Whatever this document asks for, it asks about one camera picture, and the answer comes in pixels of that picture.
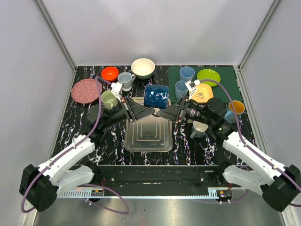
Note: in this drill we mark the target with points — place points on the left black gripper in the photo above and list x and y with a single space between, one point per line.
128 109

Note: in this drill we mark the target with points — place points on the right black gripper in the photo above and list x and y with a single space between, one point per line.
172 111

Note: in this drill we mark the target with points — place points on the dark blue mug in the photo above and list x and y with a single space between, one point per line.
156 96

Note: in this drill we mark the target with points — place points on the light green mug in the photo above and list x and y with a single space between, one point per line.
109 101

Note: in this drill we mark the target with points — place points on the grey blue mug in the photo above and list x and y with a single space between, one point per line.
198 130

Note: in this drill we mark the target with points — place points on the blue butterfly mug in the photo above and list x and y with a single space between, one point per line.
234 111

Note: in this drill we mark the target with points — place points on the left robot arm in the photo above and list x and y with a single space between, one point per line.
41 185

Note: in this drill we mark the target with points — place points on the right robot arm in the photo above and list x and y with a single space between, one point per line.
276 183

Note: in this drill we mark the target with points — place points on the blue plastic tumbler front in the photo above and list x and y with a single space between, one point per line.
180 89

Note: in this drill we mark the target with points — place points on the blue plastic tumbler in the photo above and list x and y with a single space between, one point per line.
180 89
186 73

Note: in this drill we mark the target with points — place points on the silver metal tray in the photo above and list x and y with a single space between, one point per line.
149 134

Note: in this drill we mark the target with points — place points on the light blue footed cup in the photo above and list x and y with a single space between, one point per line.
126 79

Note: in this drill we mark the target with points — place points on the yellow square plate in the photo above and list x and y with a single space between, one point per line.
202 94

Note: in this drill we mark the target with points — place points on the blue plastic tumbler rear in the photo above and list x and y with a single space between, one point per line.
186 73

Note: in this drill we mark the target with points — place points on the large white bowl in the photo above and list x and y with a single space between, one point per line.
143 68

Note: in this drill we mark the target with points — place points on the orange red bowl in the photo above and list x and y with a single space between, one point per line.
110 73

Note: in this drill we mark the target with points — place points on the lime green plate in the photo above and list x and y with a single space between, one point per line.
208 74

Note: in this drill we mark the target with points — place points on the pink dotted plate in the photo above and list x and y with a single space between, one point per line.
86 91

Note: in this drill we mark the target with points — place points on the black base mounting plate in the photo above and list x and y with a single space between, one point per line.
138 180

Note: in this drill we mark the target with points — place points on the dark green mat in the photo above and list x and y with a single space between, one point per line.
228 80

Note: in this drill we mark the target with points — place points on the right aluminium frame post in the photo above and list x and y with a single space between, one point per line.
271 11

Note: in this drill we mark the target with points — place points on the aluminium frame post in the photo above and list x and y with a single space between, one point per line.
51 25
271 11

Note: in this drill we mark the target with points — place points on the grey slotted cable duct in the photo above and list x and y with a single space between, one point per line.
210 193

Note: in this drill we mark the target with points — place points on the left aluminium frame post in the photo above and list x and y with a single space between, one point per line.
51 25

